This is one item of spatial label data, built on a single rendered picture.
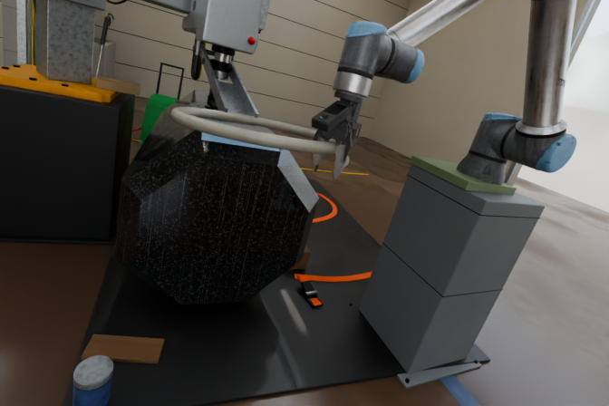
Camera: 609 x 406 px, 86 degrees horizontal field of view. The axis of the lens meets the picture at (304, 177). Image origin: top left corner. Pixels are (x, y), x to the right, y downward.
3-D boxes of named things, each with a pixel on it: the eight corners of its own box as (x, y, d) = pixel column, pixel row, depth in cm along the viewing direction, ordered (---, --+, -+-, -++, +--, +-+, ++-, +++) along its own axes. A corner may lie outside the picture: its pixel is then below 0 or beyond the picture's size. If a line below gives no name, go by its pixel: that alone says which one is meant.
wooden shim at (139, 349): (80, 360, 111) (80, 356, 110) (93, 336, 120) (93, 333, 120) (158, 363, 116) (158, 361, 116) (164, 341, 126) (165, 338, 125)
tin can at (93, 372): (74, 389, 102) (76, 357, 98) (111, 381, 107) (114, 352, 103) (69, 420, 94) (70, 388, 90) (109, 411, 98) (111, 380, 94)
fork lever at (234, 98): (191, 51, 158) (193, 41, 155) (230, 61, 167) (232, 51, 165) (211, 119, 109) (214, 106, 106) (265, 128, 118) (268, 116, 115)
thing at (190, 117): (162, 109, 103) (163, 100, 102) (298, 131, 127) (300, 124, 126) (182, 138, 61) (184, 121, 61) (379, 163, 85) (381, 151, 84)
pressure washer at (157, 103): (145, 147, 335) (154, 60, 309) (179, 154, 340) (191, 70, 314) (130, 156, 302) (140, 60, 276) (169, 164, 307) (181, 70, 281)
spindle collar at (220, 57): (205, 74, 149) (216, 2, 140) (225, 79, 153) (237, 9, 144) (209, 77, 139) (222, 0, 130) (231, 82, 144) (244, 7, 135)
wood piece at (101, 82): (94, 88, 163) (95, 77, 162) (96, 85, 171) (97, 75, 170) (139, 95, 174) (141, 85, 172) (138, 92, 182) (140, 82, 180)
